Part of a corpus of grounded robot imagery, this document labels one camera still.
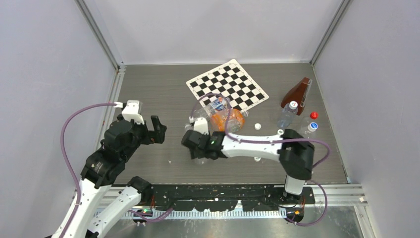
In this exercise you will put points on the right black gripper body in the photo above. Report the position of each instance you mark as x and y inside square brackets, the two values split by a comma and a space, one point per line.
[198, 153]

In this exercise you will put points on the black white chessboard mat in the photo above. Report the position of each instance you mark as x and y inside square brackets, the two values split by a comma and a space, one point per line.
[230, 80]

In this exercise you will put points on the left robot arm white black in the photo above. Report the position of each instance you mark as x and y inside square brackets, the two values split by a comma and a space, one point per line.
[101, 169]

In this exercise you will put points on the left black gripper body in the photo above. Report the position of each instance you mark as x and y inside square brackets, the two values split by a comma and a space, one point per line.
[142, 134]

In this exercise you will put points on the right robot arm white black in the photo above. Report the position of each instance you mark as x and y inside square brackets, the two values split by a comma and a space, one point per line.
[294, 153]

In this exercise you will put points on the clear plastic bottle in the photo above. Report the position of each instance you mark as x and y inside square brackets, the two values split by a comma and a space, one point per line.
[200, 161]

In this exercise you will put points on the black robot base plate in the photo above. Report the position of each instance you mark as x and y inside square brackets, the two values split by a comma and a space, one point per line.
[223, 197]

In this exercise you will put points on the clear bottle blue label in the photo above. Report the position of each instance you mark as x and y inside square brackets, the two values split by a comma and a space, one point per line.
[213, 107]

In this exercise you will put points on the orange crushed plastic bottle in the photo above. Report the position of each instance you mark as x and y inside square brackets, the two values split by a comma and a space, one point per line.
[236, 120]

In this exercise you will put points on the upright bottle white red cap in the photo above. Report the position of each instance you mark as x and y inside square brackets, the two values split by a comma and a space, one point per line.
[287, 115]

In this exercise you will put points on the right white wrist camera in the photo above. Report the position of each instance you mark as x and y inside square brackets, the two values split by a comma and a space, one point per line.
[201, 125]

